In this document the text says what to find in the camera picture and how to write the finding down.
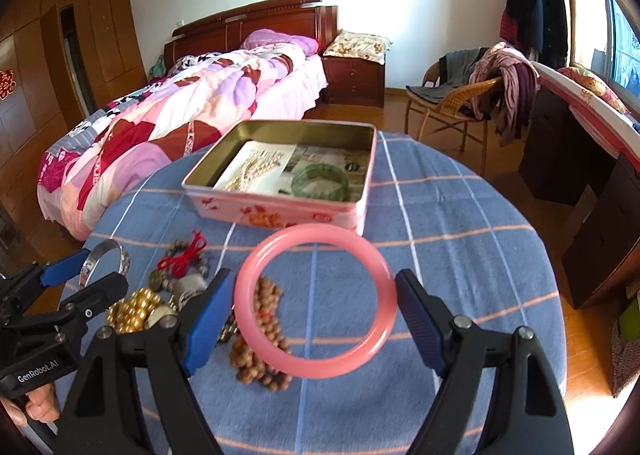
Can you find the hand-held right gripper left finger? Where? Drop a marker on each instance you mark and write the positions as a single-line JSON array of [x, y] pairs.
[[210, 322]]

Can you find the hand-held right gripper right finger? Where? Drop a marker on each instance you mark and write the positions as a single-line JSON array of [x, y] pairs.
[[420, 325]]

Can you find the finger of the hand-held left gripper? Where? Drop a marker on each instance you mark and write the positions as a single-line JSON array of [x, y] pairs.
[[97, 294], [65, 268]]

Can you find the silver bangle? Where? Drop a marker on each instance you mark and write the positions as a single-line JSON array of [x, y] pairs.
[[125, 262]]

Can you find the pink bangle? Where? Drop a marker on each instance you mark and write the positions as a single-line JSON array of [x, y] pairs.
[[320, 369]]

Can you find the pink floral tin box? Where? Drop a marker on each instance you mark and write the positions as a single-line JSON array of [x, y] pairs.
[[280, 215]]

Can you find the person's left hand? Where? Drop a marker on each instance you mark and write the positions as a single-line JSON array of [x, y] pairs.
[[42, 405]]

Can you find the blue plaid tablecloth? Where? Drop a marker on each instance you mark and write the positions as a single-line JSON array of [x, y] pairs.
[[450, 215]]

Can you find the pink patchwork quilt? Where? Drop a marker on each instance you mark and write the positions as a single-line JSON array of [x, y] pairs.
[[150, 135]]

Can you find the green jade bangle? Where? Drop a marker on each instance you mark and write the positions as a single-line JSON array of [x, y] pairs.
[[296, 181]]

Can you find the red paper decoration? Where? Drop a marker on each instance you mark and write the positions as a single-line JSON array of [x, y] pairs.
[[6, 85]]

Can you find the printed paper sheet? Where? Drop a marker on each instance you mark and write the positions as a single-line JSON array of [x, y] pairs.
[[310, 155]]

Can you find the woven basket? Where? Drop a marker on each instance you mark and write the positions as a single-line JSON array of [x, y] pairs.
[[625, 360]]

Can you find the wooden wardrobe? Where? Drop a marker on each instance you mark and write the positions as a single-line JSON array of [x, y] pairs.
[[45, 60]]

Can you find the dark desk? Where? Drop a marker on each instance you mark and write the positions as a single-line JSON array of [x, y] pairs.
[[600, 215]]

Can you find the green box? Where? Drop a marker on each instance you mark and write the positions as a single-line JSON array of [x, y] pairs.
[[631, 317]]

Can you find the wicker chair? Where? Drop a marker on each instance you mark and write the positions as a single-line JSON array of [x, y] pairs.
[[450, 110]]

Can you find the teal cloth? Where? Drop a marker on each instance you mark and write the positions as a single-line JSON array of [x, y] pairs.
[[159, 67]]

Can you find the pale pink bed sheet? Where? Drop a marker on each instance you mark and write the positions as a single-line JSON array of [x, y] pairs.
[[295, 90]]

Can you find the dark wooden nightstand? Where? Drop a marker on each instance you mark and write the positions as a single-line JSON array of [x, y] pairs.
[[352, 82]]

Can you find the grey garment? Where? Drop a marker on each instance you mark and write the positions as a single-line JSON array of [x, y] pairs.
[[450, 70]]

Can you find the pink maroon garment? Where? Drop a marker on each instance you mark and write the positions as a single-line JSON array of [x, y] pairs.
[[510, 80]]

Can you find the pink pillow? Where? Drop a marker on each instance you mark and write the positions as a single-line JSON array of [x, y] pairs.
[[280, 40]]

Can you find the floral pink cushion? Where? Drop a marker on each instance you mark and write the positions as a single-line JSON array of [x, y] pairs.
[[595, 87]]

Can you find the dark wooden bed headboard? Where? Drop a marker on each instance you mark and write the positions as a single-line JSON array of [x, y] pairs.
[[250, 20]]

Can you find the hanging dark coats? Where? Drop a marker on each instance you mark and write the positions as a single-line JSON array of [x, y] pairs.
[[535, 10]]

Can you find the window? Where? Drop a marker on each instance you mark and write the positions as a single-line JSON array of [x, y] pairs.
[[617, 30]]

